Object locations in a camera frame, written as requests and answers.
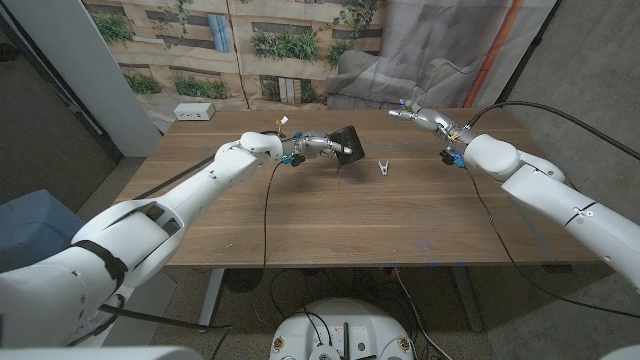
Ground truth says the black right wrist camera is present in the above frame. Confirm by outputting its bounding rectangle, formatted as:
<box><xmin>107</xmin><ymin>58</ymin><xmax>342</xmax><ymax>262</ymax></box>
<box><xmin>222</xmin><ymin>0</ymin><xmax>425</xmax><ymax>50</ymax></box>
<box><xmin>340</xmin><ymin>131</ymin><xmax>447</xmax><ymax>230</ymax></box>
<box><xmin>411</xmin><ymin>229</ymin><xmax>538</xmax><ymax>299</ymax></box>
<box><xmin>439</xmin><ymin>148</ymin><xmax>466</xmax><ymax>169</ymax></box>

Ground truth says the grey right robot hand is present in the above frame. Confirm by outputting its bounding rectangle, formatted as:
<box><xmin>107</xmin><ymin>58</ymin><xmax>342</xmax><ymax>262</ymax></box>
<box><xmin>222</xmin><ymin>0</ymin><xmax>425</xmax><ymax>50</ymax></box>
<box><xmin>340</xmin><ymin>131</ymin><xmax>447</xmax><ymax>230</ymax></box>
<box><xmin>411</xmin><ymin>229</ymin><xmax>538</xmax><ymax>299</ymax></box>
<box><xmin>388</xmin><ymin>98</ymin><xmax>476</xmax><ymax>146</ymax></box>

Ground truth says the white pillar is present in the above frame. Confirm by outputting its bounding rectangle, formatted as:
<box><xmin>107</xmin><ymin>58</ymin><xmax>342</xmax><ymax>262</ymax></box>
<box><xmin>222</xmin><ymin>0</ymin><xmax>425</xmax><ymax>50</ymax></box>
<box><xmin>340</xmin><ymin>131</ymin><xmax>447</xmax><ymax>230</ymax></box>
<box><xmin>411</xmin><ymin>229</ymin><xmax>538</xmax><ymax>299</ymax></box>
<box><xmin>2</xmin><ymin>0</ymin><xmax>164</xmax><ymax>159</ymax></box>

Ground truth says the white table leg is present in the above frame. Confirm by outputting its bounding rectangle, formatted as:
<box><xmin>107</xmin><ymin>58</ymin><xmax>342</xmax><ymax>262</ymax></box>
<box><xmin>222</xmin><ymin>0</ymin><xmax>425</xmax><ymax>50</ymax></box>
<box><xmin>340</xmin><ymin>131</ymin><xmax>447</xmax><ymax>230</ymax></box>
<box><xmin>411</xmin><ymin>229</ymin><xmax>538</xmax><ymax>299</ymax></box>
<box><xmin>197</xmin><ymin>268</ymin><xmax>226</xmax><ymax>335</ymax></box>

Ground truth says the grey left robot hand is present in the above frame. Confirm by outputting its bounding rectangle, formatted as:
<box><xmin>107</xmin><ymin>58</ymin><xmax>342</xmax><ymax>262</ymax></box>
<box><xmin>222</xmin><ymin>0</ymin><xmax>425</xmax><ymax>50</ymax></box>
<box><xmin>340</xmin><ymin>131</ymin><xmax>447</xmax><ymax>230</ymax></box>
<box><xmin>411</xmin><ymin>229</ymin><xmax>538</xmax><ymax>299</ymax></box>
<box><xmin>282</xmin><ymin>130</ymin><xmax>354</xmax><ymax>161</ymax></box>

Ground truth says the black cylindrical speaker with strap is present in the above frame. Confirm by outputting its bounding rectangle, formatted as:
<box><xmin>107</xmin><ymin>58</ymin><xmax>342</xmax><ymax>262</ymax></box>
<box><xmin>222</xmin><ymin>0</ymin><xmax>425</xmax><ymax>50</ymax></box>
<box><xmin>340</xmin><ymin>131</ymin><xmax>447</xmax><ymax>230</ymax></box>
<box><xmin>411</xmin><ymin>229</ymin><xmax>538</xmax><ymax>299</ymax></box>
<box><xmin>327</xmin><ymin>124</ymin><xmax>366</xmax><ymax>174</ymax></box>

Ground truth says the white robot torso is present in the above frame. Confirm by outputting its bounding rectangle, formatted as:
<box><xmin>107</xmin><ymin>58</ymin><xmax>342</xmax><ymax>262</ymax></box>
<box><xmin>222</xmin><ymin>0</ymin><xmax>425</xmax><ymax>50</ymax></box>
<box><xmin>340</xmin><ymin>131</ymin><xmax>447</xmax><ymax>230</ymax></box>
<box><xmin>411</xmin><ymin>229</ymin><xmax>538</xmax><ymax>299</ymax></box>
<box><xmin>269</xmin><ymin>298</ymin><xmax>415</xmax><ymax>360</ymax></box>

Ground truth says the printed fabric backdrop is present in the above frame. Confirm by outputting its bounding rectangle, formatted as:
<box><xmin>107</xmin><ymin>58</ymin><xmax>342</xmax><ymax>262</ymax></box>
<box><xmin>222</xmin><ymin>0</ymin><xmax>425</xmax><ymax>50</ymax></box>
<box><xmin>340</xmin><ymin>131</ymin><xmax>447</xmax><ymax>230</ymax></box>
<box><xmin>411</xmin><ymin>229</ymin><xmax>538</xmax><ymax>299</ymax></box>
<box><xmin>82</xmin><ymin>0</ymin><xmax>559</xmax><ymax>134</ymax></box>

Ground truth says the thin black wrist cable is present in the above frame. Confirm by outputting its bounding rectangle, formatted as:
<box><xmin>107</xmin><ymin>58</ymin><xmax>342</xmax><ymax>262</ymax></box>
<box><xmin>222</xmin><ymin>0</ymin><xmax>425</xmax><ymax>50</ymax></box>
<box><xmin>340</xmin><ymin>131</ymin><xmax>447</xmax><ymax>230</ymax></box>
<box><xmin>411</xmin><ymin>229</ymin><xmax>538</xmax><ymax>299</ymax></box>
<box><xmin>462</xmin><ymin>166</ymin><xmax>640</xmax><ymax>320</ymax></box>
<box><xmin>260</xmin><ymin>160</ymin><xmax>285</xmax><ymax>271</ymax></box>

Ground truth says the white floor cable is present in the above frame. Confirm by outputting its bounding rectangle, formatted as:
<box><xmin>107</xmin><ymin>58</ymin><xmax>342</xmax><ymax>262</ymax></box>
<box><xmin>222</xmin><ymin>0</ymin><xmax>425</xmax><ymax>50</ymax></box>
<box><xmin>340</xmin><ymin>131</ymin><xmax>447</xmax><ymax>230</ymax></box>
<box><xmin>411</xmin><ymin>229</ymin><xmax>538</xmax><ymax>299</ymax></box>
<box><xmin>393</xmin><ymin>267</ymin><xmax>454</xmax><ymax>360</ymax></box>

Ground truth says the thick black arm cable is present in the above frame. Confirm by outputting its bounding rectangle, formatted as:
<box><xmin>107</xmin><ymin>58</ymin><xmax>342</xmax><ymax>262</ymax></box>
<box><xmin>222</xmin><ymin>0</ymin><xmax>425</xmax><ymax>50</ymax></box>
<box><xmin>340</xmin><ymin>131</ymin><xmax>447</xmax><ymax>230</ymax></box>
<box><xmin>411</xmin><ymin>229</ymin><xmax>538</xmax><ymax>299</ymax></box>
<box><xmin>97</xmin><ymin>130</ymin><xmax>281</xmax><ymax>332</ymax></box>
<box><xmin>464</xmin><ymin>100</ymin><xmax>640</xmax><ymax>161</ymax></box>

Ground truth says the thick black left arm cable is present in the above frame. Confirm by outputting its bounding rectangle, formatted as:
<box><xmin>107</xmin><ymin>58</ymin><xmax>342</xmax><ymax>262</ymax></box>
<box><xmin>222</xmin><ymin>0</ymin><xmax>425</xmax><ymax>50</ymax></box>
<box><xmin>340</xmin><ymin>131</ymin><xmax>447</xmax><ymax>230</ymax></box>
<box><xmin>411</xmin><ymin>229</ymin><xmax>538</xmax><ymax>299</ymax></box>
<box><xmin>97</xmin><ymin>130</ymin><xmax>281</xmax><ymax>332</ymax></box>

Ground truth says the thin black left wrist cable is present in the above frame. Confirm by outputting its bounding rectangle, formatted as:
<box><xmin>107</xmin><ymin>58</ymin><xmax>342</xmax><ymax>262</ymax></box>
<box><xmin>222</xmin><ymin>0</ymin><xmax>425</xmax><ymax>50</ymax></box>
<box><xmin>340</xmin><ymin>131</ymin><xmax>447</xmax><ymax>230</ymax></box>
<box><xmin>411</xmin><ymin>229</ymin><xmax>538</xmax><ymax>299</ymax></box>
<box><xmin>260</xmin><ymin>160</ymin><xmax>285</xmax><ymax>271</ymax></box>

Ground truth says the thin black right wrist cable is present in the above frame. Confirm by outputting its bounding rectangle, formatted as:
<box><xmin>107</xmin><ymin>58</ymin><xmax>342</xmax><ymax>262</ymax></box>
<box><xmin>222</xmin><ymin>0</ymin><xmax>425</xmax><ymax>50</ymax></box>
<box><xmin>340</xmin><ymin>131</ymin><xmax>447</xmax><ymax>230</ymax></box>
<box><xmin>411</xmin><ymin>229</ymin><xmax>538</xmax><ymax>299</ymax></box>
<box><xmin>462</xmin><ymin>166</ymin><xmax>640</xmax><ymax>320</ymax></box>

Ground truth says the white power strip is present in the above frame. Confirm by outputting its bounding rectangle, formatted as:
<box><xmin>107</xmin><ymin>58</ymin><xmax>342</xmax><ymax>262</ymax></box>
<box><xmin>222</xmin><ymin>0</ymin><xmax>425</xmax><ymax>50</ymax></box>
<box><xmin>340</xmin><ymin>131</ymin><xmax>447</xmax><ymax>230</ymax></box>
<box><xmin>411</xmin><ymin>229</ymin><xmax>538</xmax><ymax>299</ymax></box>
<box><xmin>173</xmin><ymin>102</ymin><xmax>216</xmax><ymax>122</ymax></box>

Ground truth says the grey table leg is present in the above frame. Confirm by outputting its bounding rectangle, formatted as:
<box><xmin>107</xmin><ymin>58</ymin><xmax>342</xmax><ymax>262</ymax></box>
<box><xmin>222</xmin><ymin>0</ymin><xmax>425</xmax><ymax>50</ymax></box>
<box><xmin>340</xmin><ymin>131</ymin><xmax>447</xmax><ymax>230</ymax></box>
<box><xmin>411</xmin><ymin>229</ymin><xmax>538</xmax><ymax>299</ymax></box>
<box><xmin>452</xmin><ymin>264</ymin><xmax>485</xmax><ymax>334</ymax></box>

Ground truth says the blue plastic bin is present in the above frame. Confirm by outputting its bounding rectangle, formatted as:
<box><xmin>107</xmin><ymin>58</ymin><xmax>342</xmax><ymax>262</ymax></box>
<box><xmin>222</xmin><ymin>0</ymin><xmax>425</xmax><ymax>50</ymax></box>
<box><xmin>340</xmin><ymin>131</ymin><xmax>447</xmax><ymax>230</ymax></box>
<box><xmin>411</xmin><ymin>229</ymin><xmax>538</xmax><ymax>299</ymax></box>
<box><xmin>0</xmin><ymin>188</ymin><xmax>86</xmax><ymax>275</ymax></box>

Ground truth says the black backdrop pole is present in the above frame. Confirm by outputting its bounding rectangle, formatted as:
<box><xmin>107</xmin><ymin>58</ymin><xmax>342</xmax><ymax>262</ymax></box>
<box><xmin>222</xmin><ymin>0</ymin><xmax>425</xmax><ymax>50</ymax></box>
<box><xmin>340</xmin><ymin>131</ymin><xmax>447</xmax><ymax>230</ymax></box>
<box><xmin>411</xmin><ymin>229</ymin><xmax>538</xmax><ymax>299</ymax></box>
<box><xmin>493</xmin><ymin>0</ymin><xmax>565</xmax><ymax>108</ymax></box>

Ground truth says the black round floor object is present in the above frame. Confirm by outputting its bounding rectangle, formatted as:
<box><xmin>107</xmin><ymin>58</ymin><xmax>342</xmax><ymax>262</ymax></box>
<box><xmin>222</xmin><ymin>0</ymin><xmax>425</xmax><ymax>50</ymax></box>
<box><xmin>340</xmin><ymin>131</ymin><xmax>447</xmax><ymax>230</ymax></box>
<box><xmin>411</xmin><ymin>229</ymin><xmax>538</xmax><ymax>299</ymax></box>
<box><xmin>223</xmin><ymin>268</ymin><xmax>265</xmax><ymax>295</ymax></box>

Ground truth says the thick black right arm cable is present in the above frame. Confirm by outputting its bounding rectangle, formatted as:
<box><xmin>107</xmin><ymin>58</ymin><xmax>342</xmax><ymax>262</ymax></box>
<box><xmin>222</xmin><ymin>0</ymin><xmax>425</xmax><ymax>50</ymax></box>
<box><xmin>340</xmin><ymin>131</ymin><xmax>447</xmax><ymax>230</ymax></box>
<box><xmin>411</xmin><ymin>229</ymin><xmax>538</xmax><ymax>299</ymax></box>
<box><xmin>464</xmin><ymin>100</ymin><xmax>640</xmax><ymax>161</ymax></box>

